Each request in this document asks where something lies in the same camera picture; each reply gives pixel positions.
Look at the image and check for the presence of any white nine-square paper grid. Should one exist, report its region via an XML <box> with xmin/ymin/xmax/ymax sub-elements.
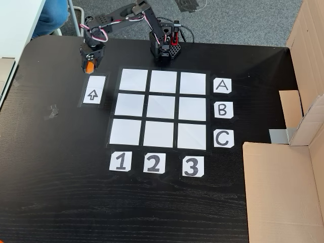
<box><xmin>106</xmin><ymin>66</ymin><xmax>212</xmax><ymax>152</ymax></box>

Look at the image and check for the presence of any white arrow paper sheet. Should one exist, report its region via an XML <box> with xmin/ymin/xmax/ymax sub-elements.
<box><xmin>82</xmin><ymin>75</ymin><xmax>106</xmax><ymax>105</ymax></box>

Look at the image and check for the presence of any person's leg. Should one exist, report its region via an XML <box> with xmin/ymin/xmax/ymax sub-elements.
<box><xmin>31</xmin><ymin>0</ymin><xmax>70</xmax><ymax>40</ymax></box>

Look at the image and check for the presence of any clear tape scrap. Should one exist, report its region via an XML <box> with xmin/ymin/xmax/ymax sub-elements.
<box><xmin>44</xmin><ymin>103</ymin><xmax>60</xmax><ymax>120</ymax></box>

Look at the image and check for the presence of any white side table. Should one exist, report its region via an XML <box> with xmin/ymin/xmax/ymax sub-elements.
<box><xmin>0</xmin><ymin>0</ymin><xmax>47</xmax><ymax>110</ymax></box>

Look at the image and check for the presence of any red black bar clamp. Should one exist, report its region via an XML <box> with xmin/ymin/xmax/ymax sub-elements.
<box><xmin>171</xmin><ymin>20</ymin><xmax>182</xmax><ymax>47</ymax></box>

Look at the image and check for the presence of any paper sheet number 1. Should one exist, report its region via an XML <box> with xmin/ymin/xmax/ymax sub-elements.
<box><xmin>109</xmin><ymin>151</ymin><xmax>132</xmax><ymax>172</ymax></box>

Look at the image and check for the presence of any paper sheet number 2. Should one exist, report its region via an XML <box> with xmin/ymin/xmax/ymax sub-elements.
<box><xmin>143</xmin><ymin>152</ymin><xmax>167</xmax><ymax>174</ymax></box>

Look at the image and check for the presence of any paper sheet letter A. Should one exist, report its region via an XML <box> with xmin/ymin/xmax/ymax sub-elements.
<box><xmin>213</xmin><ymin>77</ymin><xmax>232</xmax><ymax>95</ymax></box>

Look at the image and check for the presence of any paper sheet letter B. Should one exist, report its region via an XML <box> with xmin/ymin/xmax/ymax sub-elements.
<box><xmin>214</xmin><ymin>102</ymin><xmax>234</xmax><ymax>119</ymax></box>

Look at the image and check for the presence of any paper sheet number 3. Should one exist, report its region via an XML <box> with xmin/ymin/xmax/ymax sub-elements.
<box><xmin>182</xmin><ymin>155</ymin><xmax>206</xmax><ymax>178</ymax></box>

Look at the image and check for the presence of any paper sheet letter C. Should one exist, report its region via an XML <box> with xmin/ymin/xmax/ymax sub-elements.
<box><xmin>214</xmin><ymin>129</ymin><xmax>235</xmax><ymax>148</ymax></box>

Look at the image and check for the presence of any brown cardboard screen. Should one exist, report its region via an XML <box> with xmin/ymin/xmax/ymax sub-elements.
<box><xmin>242</xmin><ymin>0</ymin><xmax>324</xmax><ymax>243</ymax></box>

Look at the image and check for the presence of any grey metal chair frame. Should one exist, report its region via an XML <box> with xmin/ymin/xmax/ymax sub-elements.
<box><xmin>54</xmin><ymin>0</ymin><xmax>85</xmax><ymax>37</ymax></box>

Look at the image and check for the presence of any black power cable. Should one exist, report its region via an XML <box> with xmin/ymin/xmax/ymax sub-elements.
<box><xmin>177</xmin><ymin>24</ymin><xmax>195</xmax><ymax>43</ymax></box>

